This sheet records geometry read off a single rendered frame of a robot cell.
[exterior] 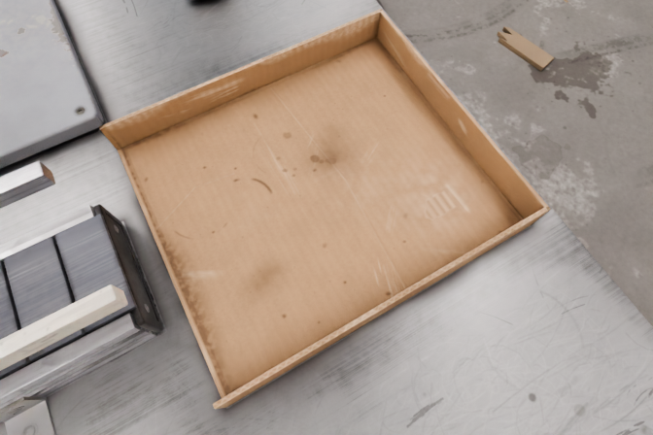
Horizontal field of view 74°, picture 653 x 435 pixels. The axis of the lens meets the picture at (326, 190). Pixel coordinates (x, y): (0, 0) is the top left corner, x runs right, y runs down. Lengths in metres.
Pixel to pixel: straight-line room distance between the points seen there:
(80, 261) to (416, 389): 0.27
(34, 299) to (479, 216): 0.36
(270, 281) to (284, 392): 0.09
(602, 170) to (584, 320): 1.21
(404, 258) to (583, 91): 1.43
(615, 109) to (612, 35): 0.34
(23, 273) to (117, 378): 0.11
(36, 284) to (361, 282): 0.25
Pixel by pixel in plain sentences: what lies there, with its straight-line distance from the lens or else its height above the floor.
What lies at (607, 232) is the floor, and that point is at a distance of 1.52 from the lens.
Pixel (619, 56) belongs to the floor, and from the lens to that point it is 1.94.
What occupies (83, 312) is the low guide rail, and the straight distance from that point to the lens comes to 0.33.
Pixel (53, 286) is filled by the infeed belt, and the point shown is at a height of 0.88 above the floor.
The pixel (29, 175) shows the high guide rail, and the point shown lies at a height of 0.96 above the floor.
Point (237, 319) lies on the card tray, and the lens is 0.38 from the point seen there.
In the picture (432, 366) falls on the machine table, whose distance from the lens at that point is 0.38.
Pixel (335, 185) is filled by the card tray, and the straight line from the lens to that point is 0.41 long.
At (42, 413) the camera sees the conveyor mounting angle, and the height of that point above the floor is 0.83.
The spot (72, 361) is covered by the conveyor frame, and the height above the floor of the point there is 0.88.
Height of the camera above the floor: 1.20
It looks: 65 degrees down
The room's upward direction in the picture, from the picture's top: 1 degrees clockwise
